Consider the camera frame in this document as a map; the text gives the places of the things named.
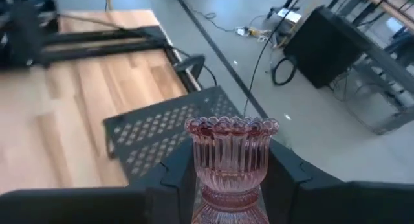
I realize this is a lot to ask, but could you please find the white power strip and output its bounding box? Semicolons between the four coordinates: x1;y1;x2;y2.
235;25;273;43

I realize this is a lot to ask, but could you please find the black box cabinet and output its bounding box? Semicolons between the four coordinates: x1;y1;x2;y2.
283;5;369;89

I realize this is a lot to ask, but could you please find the long black floor cable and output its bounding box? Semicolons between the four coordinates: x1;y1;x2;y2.
242;0;307;118

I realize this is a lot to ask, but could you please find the black perforated metal shelf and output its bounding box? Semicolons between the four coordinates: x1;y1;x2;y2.
103;85;242;183

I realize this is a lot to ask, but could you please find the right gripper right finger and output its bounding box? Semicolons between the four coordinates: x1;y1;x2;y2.
261;139;414;224

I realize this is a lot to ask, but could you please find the coiled black cable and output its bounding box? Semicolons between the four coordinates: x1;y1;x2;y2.
270;55;298;87

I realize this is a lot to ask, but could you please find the pink glass candle holder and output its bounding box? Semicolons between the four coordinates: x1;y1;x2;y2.
184;115;280;224

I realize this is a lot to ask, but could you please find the grey metal desk frame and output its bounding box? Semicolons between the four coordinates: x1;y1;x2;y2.
326;0;414;136

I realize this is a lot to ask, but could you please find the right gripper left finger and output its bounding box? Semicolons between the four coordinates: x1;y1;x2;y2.
0;137;199;224

